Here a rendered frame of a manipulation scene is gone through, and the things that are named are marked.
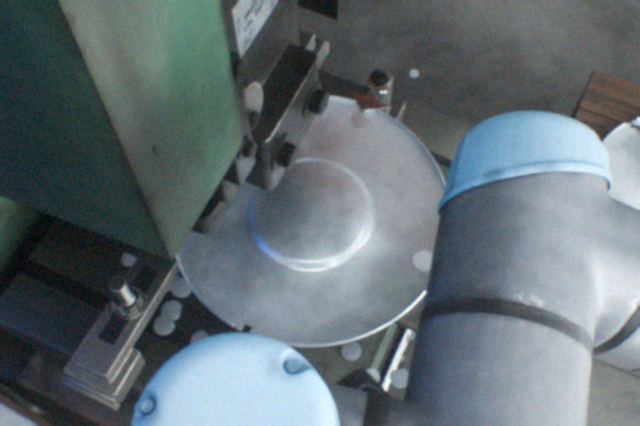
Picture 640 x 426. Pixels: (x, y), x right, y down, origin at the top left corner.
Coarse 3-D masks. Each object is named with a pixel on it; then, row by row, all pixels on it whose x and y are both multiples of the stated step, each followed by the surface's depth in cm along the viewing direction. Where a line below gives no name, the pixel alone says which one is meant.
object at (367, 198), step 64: (320, 128) 85; (384, 128) 85; (256, 192) 81; (320, 192) 81; (384, 192) 82; (192, 256) 78; (256, 256) 78; (320, 256) 78; (384, 256) 78; (320, 320) 75; (384, 320) 75
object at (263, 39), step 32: (256, 0) 56; (288, 0) 62; (256, 32) 58; (288, 32) 65; (256, 64) 61; (288, 64) 65; (256, 96) 60; (288, 96) 64; (320, 96) 67; (256, 128) 62; (288, 128) 65; (256, 160) 65; (288, 160) 65; (224, 192) 67
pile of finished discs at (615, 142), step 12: (636, 120) 136; (612, 132) 134; (624, 132) 135; (636, 132) 136; (612, 144) 134; (624, 144) 134; (636, 144) 134; (612, 156) 133; (624, 156) 133; (636, 156) 133; (612, 168) 132; (624, 168) 132; (636, 168) 132; (612, 180) 131; (624, 180) 131; (636, 180) 131; (612, 192) 130; (624, 192) 130; (636, 192) 130; (636, 204) 129
